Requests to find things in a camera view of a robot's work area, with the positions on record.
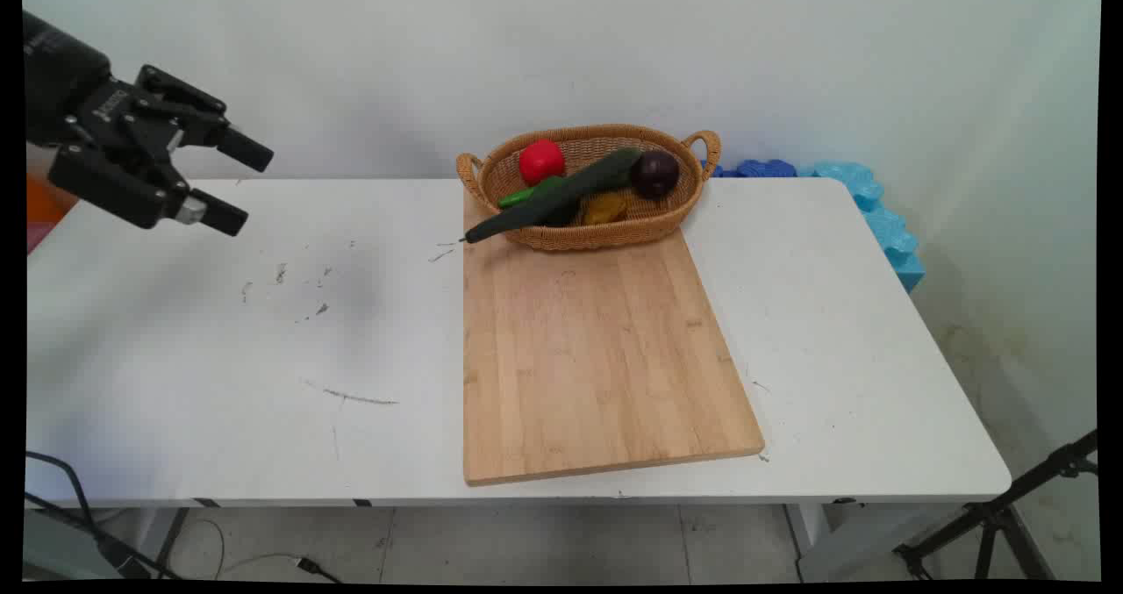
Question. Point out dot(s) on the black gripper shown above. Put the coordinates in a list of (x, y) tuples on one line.
[(61, 72)]

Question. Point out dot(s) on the long dark green cucumber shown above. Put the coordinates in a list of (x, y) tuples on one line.
[(561, 192)]

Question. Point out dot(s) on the orange box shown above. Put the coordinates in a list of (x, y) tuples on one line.
[(44, 212)]

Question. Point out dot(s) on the green toy pepper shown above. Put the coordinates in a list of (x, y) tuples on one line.
[(525, 193)]

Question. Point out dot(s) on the red toy tomato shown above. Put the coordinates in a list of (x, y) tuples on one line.
[(541, 161)]

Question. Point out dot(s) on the yellow toy vegetable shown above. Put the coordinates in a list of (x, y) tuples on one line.
[(604, 207)]

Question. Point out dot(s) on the woven wicker basket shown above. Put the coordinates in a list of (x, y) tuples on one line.
[(605, 225)]

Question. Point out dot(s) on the wooden cutting board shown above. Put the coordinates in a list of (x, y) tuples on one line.
[(597, 357)]

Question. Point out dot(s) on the dark purple toy fruit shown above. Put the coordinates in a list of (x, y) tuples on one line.
[(655, 174)]

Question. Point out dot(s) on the light blue foam block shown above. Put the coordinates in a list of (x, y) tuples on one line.
[(886, 225)]

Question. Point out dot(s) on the white table leg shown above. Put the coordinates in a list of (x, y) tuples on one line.
[(807, 533)]

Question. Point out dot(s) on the black tripod stand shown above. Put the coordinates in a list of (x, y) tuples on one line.
[(991, 515)]

